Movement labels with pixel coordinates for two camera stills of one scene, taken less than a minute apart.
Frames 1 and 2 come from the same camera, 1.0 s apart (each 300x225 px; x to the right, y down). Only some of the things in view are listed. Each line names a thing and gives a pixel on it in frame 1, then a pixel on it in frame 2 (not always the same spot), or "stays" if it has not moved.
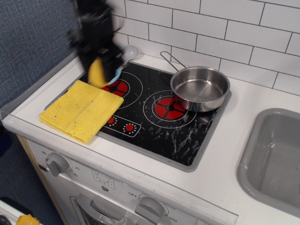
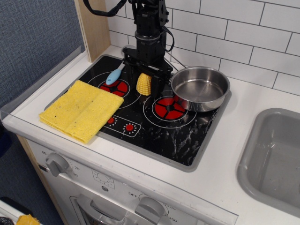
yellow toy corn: x=96 y=74 to x=144 y=84
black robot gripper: x=93 y=38 to x=149 y=54
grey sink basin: x=269 y=168 stays
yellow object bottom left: x=27 y=219 stays
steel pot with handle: x=198 y=88 stays
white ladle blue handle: x=129 y=53 stays
